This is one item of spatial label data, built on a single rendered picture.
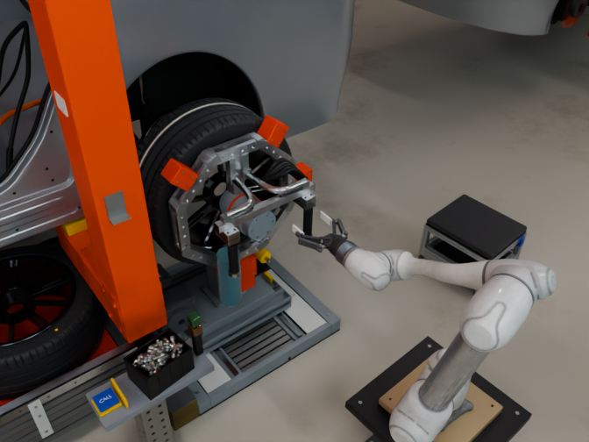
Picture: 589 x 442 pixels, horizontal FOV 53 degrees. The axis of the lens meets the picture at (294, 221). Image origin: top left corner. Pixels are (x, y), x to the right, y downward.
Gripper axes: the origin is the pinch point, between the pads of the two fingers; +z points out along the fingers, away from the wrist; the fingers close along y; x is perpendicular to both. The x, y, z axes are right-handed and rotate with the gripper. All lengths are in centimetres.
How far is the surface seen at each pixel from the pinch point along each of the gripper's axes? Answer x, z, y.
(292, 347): -75, 3, -4
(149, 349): -26, 1, -70
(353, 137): -83, 136, 156
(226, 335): -69, 23, -27
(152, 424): -56, -6, -77
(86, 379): -47, 21, -90
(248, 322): -68, 23, -15
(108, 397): -35, -1, -89
